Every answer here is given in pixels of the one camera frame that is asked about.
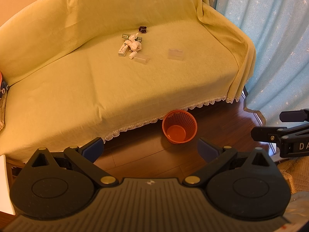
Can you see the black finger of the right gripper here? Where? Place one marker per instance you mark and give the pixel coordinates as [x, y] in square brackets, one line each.
[295, 116]
[269, 134]

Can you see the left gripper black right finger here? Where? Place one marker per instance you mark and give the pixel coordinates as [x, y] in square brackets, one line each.
[242, 185]

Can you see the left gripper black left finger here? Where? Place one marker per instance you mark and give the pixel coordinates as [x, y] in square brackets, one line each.
[53, 185]

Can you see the orange mesh waste basket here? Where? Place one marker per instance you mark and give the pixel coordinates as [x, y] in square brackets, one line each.
[179, 126]

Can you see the clear plastic cup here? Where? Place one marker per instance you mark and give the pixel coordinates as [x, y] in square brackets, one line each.
[141, 58]

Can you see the small white medicine bottle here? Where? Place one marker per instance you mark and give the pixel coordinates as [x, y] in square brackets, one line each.
[133, 54]

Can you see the white mesh sock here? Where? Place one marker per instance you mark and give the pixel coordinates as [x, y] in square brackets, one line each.
[134, 45]

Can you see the green white medicine box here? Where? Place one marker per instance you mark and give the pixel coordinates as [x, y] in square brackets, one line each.
[125, 36]

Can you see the white bird ointment box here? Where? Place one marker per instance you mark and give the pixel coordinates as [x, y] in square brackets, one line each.
[124, 48]

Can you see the white tissue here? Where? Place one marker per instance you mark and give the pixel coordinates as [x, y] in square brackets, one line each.
[133, 37]

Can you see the white furniture panel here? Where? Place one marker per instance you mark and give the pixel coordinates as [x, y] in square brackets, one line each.
[5, 203]

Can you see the light blue star curtain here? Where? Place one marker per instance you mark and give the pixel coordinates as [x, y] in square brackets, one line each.
[279, 31]

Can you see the yellow sofa cover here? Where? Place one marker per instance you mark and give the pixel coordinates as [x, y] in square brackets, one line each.
[68, 85]

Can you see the dark brown hair scrunchie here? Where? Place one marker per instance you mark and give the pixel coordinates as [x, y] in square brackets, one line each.
[142, 29]

